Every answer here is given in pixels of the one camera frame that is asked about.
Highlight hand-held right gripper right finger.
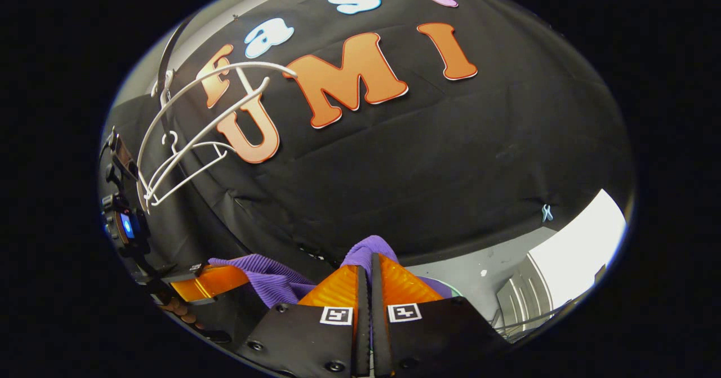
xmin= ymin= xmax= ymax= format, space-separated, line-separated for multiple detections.
xmin=370 ymin=253 xmax=510 ymax=378

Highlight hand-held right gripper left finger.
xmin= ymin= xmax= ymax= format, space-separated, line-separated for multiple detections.
xmin=235 ymin=265 xmax=371 ymax=378

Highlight purple ribbed shirt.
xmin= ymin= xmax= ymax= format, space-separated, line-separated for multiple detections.
xmin=208 ymin=235 xmax=454 ymax=309

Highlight white clothes hanger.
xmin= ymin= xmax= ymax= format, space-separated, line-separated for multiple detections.
xmin=137 ymin=61 xmax=298 ymax=215
xmin=145 ymin=131 xmax=237 ymax=208

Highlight black clothes rack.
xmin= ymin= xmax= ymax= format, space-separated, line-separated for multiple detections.
xmin=155 ymin=13 xmax=199 ymax=142

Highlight black backdrop cloth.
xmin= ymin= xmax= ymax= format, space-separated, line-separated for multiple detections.
xmin=104 ymin=0 xmax=634 ymax=288

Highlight white cabinet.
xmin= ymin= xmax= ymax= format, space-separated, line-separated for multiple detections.
xmin=496 ymin=189 xmax=627 ymax=333

